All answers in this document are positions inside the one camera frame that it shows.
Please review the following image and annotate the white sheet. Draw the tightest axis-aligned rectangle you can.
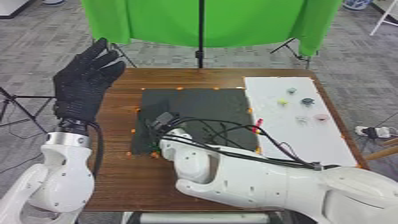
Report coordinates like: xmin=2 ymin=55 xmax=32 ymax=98
xmin=243 ymin=76 xmax=361 ymax=168

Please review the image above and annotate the blue and white vase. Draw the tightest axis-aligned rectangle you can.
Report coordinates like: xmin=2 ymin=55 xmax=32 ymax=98
xmin=341 ymin=0 xmax=375 ymax=11

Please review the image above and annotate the black tripod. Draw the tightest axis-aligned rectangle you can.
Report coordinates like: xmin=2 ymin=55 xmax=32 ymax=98
xmin=0 ymin=86 xmax=59 ymax=135

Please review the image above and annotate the black cable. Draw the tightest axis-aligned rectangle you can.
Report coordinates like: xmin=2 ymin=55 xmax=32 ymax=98
xmin=167 ymin=116 xmax=343 ymax=170

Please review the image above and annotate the white stand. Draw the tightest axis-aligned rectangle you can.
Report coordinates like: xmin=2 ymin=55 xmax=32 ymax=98
xmin=368 ymin=0 xmax=398 ymax=37

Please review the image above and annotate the white power strip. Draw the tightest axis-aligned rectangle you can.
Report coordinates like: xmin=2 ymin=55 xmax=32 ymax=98
xmin=353 ymin=125 xmax=394 ymax=140

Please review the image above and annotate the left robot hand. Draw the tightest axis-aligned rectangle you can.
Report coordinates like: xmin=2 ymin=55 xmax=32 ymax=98
xmin=51 ymin=37 xmax=128 ymax=124

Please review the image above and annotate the wooden chair leg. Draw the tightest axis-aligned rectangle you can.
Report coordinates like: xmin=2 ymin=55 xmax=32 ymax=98
xmin=364 ymin=137 xmax=398 ymax=162

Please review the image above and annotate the black stand pole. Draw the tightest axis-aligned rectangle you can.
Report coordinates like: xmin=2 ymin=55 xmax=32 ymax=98
xmin=195 ymin=0 xmax=208 ymax=70

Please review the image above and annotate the black backdrop stand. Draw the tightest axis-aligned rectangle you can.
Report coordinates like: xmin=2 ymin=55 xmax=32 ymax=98
xmin=268 ymin=37 xmax=314 ymax=70
xmin=108 ymin=42 xmax=139 ymax=69

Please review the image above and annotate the dark mat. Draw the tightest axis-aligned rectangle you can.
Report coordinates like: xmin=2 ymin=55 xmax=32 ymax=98
xmin=130 ymin=87 xmax=261 ymax=156

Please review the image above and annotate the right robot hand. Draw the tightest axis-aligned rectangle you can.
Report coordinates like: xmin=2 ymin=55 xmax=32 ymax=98
xmin=137 ymin=98 xmax=176 ymax=124

